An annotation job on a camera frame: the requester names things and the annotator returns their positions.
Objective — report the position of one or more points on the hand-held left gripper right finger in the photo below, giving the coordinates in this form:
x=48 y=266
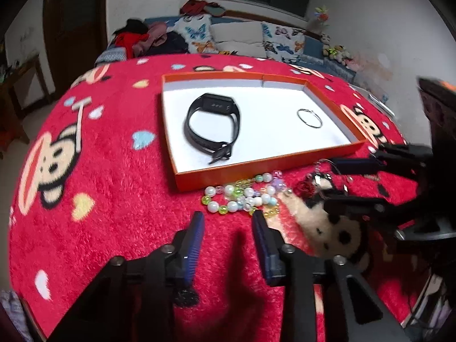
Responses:
x=262 y=245

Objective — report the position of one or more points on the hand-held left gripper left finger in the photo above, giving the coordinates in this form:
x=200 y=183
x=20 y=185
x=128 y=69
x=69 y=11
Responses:
x=194 y=245

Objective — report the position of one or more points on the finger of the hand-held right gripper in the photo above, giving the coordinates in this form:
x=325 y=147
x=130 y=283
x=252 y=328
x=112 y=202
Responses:
x=356 y=166
x=356 y=206

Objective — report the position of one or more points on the red knot charm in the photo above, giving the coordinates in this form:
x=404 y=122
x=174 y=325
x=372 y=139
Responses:
x=304 y=188

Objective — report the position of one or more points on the silver hoop earring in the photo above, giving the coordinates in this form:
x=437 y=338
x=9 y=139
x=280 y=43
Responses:
x=298 y=117

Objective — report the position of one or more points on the orange cardboard tray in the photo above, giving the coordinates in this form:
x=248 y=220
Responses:
x=270 y=124

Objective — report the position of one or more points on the red monkey print blanket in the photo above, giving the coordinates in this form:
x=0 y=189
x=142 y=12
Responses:
x=124 y=192

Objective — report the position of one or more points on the group of plush toys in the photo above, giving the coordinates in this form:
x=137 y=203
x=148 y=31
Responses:
x=336 y=51

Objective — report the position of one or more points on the blue sofa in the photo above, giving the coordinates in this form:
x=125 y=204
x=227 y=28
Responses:
x=315 y=51

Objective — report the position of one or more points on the black fitness band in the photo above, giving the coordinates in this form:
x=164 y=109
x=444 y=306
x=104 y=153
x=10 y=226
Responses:
x=235 y=121

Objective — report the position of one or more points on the butterfly print pillow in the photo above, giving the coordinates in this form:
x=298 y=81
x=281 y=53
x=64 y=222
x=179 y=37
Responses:
x=283 y=42
x=196 y=34

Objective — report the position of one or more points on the colourful flower toy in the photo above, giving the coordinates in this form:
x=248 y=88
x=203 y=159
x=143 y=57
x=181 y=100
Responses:
x=321 y=14

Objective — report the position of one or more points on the pile of dark clothes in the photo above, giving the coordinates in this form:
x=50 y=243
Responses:
x=142 y=37

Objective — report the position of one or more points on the clothes on windowsill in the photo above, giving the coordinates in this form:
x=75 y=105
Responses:
x=201 y=8

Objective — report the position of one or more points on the wooden side table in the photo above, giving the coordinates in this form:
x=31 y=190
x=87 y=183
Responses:
x=21 y=85

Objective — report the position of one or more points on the brown wooden door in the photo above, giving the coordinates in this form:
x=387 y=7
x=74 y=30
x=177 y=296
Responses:
x=74 y=32

